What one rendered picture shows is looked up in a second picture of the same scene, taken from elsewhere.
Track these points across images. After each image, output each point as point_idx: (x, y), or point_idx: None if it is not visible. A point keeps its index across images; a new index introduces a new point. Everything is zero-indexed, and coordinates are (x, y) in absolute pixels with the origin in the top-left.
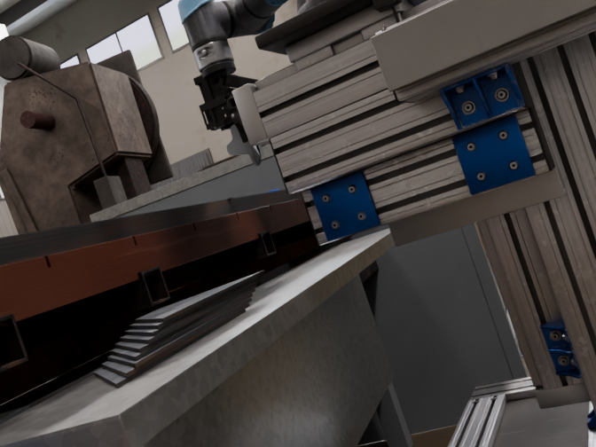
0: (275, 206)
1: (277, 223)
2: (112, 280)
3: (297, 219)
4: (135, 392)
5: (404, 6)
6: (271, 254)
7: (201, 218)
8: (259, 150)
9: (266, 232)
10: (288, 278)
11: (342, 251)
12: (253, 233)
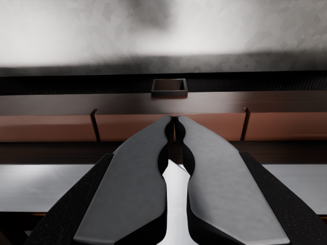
0: (67, 113)
1: (98, 98)
2: None
3: (2, 98)
4: None
5: None
6: (172, 78)
7: (293, 147)
8: (166, 126)
9: (164, 90)
10: (266, 19)
11: (88, 0)
12: (203, 96)
